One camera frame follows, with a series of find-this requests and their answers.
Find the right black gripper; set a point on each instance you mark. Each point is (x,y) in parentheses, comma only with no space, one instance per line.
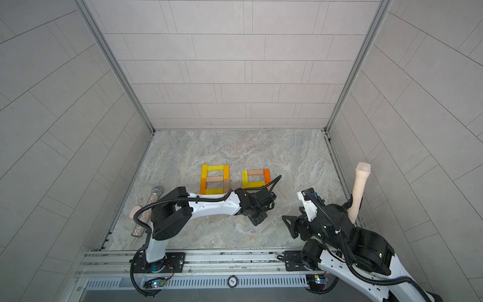
(302,221)

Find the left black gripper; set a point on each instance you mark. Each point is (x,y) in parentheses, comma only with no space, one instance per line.
(261,219)

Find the yellow block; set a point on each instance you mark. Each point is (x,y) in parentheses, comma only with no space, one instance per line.
(214,192)
(215,168)
(252,185)
(204,173)
(245,179)

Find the tan block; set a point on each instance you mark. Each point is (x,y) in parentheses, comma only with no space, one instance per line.
(226,186)
(256,172)
(214,179)

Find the amber orange block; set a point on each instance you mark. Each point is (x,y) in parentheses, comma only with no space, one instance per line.
(226,172)

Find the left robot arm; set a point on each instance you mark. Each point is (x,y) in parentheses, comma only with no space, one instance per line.
(166,216)

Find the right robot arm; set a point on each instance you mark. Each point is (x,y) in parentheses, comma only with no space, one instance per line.
(360,257)

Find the right circuit board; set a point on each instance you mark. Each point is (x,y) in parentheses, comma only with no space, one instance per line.
(316,284)

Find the circuit board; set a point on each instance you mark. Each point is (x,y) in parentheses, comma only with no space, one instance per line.
(155,283)
(316,284)

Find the beige microphone on stand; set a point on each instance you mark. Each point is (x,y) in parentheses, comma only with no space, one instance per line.
(362,173)

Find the glitter silver microphone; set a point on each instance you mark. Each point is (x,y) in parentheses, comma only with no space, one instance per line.
(156,192)

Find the pink round pad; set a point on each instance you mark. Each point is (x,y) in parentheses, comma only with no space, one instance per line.
(134,211)

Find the left circuit board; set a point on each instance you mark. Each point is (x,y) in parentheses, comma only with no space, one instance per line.
(155,283)

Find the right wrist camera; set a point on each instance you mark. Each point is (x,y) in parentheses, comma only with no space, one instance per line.
(309,207)

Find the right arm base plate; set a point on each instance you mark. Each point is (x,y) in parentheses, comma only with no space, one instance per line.
(300,260)

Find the aluminium rail frame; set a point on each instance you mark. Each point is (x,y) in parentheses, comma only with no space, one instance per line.
(196,262)

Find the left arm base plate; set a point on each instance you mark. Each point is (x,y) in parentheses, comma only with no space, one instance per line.
(172,262)

